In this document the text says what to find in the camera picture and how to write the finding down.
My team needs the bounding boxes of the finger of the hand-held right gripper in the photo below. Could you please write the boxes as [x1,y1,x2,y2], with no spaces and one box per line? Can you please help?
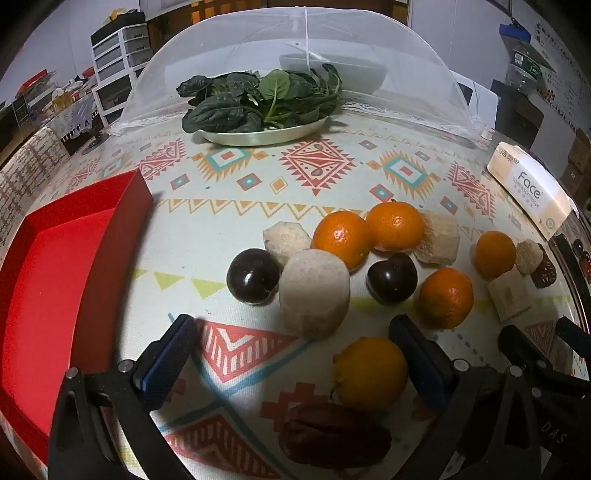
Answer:
[498,324,563,376]
[555,316,591,361]

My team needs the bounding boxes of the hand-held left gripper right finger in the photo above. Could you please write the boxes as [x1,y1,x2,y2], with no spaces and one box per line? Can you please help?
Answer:
[389,315,542,480]

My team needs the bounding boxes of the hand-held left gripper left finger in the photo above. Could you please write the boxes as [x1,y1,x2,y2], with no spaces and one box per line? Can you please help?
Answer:
[48,314,199,480]

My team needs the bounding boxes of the large yellowish citrus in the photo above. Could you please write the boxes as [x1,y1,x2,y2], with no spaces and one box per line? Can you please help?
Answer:
[332,337,409,412]

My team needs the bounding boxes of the red date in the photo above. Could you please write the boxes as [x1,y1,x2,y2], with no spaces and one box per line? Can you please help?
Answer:
[279,401,393,472]
[531,251,558,291]

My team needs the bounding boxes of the red box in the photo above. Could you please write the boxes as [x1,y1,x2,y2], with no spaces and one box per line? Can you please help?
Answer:
[0,168,155,455]

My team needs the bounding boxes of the black object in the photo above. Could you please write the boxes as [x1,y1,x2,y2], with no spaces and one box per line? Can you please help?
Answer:
[549,233,591,284]

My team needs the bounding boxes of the dark plum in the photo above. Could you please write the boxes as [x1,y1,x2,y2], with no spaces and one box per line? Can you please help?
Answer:
[226,248,282,305]
[366,252,419,305]

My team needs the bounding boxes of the beige yam chunk behind tangerine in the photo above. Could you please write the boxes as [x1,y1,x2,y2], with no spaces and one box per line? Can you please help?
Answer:
[412,210,461,267]

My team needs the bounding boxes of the orange with black stem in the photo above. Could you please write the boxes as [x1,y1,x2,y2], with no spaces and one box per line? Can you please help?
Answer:
[365,200,426,252]

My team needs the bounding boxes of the tissue pack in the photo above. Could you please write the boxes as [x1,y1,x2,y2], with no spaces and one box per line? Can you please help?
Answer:
[487,142,573,241]

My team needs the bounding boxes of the dark brown cabinet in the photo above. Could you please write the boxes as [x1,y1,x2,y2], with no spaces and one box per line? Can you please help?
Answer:
[489,78,546,153]

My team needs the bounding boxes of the patterned fabric chair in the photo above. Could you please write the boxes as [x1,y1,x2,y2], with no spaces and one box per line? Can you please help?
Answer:
[0,127,70,241]

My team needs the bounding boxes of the metal plate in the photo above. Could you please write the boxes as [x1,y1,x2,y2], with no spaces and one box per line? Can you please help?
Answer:
[194,115,329,147]

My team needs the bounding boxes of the white appliance with dark window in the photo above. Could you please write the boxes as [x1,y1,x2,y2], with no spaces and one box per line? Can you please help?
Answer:
[450,69,499,134]

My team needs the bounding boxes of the plate of spinach leaves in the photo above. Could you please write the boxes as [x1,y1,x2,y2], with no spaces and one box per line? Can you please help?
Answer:
[178,65,345,134]

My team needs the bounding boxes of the clear container with green label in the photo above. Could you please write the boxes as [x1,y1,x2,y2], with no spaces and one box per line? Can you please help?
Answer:
[505,37,546,95]

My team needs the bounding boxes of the cluttered side table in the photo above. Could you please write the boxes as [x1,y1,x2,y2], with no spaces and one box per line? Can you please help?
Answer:
[9,69,102,139]

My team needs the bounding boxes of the white bowl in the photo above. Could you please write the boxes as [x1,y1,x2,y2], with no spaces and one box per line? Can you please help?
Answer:
[279,52,387,93]

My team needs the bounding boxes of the white mesh food cover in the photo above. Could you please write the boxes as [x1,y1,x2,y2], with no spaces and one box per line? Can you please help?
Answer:
[108,6,490,148]

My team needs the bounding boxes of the white plastic drawer unit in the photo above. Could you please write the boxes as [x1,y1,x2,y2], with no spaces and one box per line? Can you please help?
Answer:
[90,23,155,125]

